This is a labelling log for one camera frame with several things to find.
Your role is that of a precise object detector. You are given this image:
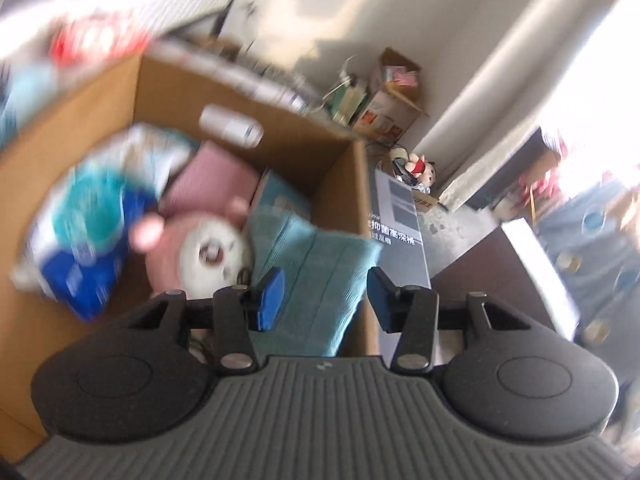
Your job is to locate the pink plush doll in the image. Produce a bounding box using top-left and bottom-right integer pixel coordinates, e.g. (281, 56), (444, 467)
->
(129, 198), (254, 299)

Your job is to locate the teal checked towel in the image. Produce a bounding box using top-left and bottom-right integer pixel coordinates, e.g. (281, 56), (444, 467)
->
(246, 206), (382, 359)

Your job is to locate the blue white wipes pack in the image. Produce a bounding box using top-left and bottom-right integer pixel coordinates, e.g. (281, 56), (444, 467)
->
(10, 124), (198, 321)

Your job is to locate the pink folded cloth in box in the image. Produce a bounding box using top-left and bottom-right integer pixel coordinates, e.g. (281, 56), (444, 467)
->
(158, 141), (260, 218)

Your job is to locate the small figurine toy on floor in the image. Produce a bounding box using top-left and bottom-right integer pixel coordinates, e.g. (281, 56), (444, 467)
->
(402, 153), (436, 194)

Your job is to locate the large open cardboard box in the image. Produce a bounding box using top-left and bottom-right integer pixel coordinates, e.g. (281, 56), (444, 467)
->
(0, 52), (381, 463)

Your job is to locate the blue hanging organizer with circles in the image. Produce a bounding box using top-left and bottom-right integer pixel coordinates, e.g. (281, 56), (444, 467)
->
(537, 181), (639, 396)

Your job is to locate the small cardboard box with clutter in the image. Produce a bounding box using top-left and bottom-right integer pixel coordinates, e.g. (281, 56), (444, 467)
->
(326, 47), (425, 146)

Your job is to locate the red tissue pack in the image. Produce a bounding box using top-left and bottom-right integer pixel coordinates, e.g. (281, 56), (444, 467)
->
(49, 14), (153, 66)

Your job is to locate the white striped blanket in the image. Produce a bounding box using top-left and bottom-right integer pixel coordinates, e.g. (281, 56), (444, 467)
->
(1, 0), (231, 58)

